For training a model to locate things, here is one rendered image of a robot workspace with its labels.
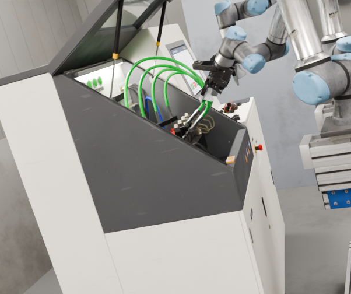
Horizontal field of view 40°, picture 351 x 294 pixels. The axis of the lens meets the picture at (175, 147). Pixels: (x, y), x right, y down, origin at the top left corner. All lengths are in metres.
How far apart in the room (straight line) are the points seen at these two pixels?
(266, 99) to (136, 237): 2.44
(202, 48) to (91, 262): 2.64
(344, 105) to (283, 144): 2.48
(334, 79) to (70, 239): 1.21
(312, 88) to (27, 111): 1.08
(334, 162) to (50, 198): 1.12
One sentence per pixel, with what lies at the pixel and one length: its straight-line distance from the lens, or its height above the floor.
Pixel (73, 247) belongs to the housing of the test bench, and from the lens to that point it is 2.08.
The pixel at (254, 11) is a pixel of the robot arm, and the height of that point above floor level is 1.48.
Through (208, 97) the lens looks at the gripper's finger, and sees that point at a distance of 2.00.
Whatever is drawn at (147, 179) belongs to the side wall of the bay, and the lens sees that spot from 1.84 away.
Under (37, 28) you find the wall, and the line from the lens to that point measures 4.42.
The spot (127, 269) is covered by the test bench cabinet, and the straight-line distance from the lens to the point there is 2.04.
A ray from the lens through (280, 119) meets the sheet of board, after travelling 4.12.
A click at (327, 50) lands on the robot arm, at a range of 2.28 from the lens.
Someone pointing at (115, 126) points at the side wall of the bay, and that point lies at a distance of 1.82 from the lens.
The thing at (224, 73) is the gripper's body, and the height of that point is 1.28.
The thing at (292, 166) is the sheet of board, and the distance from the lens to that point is 4.16.
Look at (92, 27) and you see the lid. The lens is 1.78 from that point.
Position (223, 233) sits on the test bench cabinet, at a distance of 1.87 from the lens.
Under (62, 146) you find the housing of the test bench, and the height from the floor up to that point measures 1.18.
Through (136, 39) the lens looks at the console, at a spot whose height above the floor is 1.51.
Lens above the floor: 1.46
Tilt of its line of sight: 12 degrees down
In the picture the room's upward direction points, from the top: 16 degrees counter-clockwise
